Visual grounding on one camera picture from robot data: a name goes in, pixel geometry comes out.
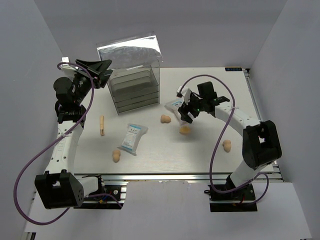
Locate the aluminium rail table edge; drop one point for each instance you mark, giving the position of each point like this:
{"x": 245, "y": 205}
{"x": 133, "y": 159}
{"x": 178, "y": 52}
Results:
{"x": 273, "y": 177}

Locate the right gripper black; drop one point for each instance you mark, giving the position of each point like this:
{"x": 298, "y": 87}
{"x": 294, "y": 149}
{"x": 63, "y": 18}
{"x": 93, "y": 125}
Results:
{"x": 184, "y": 109}

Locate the white blue packet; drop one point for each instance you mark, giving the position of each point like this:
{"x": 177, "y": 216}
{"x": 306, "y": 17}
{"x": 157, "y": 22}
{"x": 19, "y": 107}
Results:
{"x": 173, "y": 106}
{"x": 132, "y": 137}

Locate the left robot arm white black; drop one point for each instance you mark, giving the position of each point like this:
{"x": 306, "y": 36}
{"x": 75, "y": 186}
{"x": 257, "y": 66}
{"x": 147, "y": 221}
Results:
{"x": 57, "y": 186}

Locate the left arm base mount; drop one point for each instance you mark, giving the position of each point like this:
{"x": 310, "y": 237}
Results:
{"x": 98, "y": 195}

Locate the blue label right corner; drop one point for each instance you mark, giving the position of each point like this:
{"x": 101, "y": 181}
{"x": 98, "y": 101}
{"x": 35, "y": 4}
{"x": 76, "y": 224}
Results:
{"x": 233, "y": 69}

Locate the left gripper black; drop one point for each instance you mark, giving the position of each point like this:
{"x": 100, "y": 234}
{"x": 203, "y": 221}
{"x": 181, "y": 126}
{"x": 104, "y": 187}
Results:
{"x": 99, "y": 79}

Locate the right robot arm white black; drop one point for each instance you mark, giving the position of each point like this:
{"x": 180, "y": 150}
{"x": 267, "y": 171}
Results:
{"x": 260, "y": 140}

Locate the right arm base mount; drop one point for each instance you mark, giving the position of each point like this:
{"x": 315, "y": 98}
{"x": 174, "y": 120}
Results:
{"x": 236, "y": 201}

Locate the clear acrylic drawer organizer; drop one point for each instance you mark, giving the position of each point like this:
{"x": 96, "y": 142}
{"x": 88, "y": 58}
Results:
{"x": 135, "y": 79}

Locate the beige sponge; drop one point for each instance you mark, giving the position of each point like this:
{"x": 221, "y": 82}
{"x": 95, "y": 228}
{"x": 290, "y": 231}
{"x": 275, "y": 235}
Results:
{"x": 227, "y": 145}
{"x": 165, "y": 119}
{"x": 184, "y": 130}
{"x": 116, "y": 155}

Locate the beige makeup stick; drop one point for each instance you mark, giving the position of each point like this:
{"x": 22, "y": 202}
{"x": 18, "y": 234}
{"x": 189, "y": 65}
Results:
{"x": 102, "y": 125}

